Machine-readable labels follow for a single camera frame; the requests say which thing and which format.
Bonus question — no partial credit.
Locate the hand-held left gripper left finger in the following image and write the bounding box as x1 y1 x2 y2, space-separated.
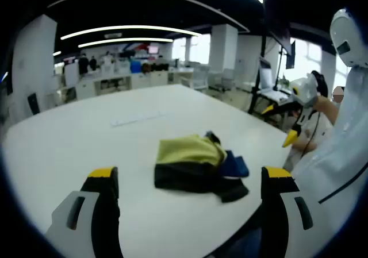
44 166 124 258

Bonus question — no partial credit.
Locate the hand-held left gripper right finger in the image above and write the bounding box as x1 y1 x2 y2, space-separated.
260 165 328 258

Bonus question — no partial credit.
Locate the yellow raglan garment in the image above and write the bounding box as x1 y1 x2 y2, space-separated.
154 130 250 203

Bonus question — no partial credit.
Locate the black metal stand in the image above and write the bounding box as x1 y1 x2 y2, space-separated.
247 32 267 115

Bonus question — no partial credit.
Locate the black hanging monitor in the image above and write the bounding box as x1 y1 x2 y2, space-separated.
284 39 297 70

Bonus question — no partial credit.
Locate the person in white coat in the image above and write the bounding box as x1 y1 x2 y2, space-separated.
283 65 368 258

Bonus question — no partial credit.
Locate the white chest device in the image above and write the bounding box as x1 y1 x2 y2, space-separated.
329 7 368 68

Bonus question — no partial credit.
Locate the white square pillar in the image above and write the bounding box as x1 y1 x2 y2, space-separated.
209 24 239 75
10 13 58 120

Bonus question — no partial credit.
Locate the white mesh office chair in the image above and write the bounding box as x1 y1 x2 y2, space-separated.
181 65 210 91

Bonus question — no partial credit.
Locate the black waste bin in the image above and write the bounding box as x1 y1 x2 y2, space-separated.
27 93 41 115

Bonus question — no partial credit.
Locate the white cabinet row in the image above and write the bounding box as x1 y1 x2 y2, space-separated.
75 70 170 100

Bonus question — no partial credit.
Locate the long ceiling light strip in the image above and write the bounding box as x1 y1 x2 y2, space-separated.
77 37 174 48
60 24 204 40

